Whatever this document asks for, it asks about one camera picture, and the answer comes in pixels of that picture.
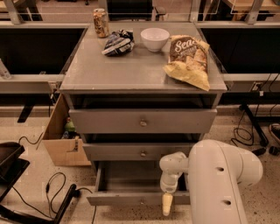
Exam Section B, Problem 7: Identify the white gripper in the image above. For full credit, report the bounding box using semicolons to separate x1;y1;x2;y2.
159;151;187;216

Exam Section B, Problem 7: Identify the grey bottom drawer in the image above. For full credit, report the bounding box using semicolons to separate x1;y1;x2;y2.
86;160;191;207

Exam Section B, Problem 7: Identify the grey drawer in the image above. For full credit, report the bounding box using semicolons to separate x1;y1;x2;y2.
83;143;193;161
86;160;191;207
69;108;217;134

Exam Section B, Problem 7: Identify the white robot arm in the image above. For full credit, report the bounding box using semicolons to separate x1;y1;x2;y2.
159;139;263;224

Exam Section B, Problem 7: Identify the grey middle drawer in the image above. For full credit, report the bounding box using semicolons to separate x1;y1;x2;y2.
83;143;193;161

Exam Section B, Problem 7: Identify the grey drawer cabinet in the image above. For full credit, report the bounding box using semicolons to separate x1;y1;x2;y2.
59;21;228;176

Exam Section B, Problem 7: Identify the grey top drawer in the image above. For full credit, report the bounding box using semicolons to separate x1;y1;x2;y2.
69;108;217;134

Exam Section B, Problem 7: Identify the black power adapter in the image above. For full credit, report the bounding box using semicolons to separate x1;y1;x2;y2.
253;148;266;156

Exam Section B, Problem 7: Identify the black table leg right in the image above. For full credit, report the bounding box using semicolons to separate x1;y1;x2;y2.
240;104;269;147

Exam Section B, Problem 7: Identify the cardboard box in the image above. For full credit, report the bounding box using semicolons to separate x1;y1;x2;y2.
42;94;91;166

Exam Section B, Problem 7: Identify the green bottle in box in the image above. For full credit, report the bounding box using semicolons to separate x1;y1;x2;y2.
65;117;76;132

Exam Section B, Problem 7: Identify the right grey desk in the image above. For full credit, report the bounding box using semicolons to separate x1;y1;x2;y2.
195;21;280;91

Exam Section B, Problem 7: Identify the grey desk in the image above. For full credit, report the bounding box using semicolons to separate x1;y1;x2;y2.
0;21;88;94
195;21;280;91

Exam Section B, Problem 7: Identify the yellow brown chip bag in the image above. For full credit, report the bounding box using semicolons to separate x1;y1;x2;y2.
163;35;210;91

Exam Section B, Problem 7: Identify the black chair base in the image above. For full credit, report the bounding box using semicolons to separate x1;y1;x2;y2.
0;141;81;224

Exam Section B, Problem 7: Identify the white bowl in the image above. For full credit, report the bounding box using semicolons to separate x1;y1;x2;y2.
141;28;170;52

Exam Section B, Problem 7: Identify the dark blue snack bag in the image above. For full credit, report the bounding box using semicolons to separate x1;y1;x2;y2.
101;30;135;57

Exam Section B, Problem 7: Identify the gold soda can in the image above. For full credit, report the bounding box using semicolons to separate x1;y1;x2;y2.
93;8;109;38

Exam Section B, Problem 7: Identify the left grey desk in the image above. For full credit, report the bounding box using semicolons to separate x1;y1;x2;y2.
0;21;88;94

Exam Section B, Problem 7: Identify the black floor cable left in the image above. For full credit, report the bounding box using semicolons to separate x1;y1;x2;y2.
11;171;98;224

